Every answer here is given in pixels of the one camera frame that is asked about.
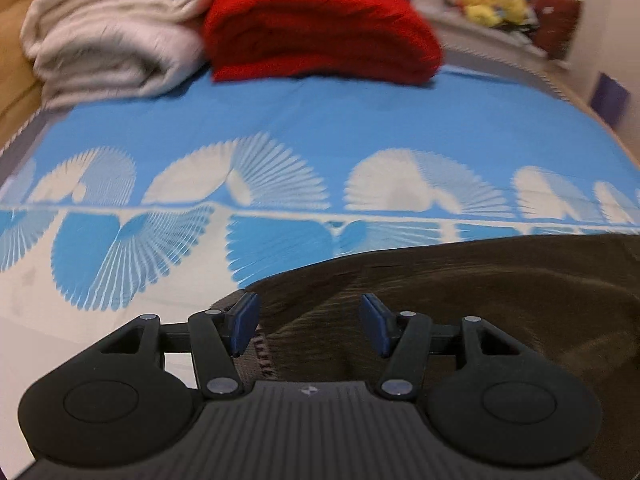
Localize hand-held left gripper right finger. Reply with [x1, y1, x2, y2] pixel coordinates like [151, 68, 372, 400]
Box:
[359, 292, 526, 401]

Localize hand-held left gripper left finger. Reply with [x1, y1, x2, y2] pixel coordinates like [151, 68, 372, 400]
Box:
[100, 291, 261, 401]

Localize brown corduroy pants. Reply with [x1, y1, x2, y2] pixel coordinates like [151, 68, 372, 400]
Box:
[210, 232, 640, 480]

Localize blue white printed bedsheet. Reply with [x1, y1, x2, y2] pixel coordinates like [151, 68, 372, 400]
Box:
[0, 62, 640, 480]

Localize red folded blanket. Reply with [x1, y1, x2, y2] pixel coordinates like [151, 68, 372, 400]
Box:
[202, 0, 443, 86]

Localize purple box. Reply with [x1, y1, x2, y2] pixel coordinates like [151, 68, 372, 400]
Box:
[592, 72, 629, 127]

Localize white folded blanket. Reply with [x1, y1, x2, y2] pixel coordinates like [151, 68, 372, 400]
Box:
[20, 0, 218, 109]

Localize yellow plush toy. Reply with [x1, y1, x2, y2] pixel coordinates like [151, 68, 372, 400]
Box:
[447, 0, 531, 28]

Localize dark red bag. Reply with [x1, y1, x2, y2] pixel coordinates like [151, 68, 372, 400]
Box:
[530, 0, 583, 58]

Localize wooden headboard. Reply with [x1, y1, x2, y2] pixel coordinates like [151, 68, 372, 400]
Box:
[0, 0, 56, 147]

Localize wooden bed frame edge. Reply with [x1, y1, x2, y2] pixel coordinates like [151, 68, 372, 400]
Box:
[440, 45, 640, 166]

